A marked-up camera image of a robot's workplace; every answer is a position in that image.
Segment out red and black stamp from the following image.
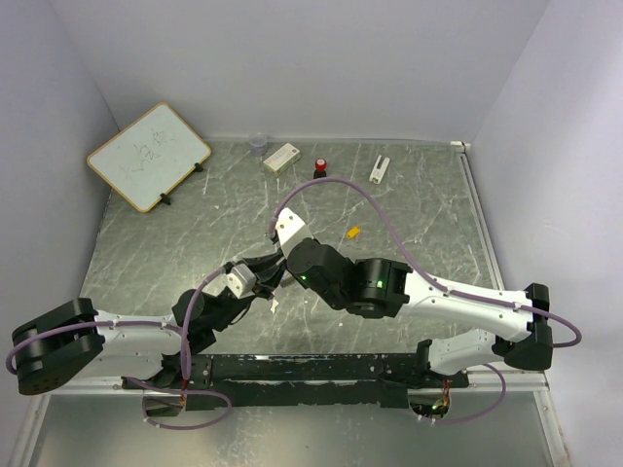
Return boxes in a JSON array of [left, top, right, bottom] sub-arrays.
[[312, 158, 327, 179]]

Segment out aluminium rail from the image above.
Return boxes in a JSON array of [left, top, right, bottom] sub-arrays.
[[36, 353, 550, 395]]

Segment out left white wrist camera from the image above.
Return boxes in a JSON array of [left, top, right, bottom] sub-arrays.
[[226, 263, 257, 299]]

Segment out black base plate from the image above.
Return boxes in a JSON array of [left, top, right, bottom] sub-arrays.
[[121, 352, 471, 413]]

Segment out small clear plastic cup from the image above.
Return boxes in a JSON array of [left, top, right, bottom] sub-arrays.
[[248, 132, 268, 157]]

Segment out white board with wooden frame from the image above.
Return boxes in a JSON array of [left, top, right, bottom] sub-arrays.
[[87, 102, 212, 213]]

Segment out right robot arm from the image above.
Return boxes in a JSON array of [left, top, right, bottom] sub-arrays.
[[281, 237, 554, 387]]

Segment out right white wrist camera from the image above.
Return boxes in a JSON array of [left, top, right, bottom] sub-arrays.
[[268, 207, 313, 258]]

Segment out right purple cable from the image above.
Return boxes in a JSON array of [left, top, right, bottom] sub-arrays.
[[266, 176, 584, 425]]

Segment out white cardboard box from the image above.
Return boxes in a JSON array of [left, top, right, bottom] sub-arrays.
[[263, 143, 301, 177]]

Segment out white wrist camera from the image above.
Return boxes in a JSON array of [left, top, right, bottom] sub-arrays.
[[268, 207, 313, 258], [226, 263, 257, 299]]

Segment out white stapler remover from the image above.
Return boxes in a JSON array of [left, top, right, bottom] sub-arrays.
[[369, 155, 390, 185]]

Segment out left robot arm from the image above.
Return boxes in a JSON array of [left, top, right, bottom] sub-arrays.
[[6, 251, 285, 395]]

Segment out yellow key tag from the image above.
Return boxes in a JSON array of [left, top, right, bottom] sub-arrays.
[[345, 226, 361, 239]]

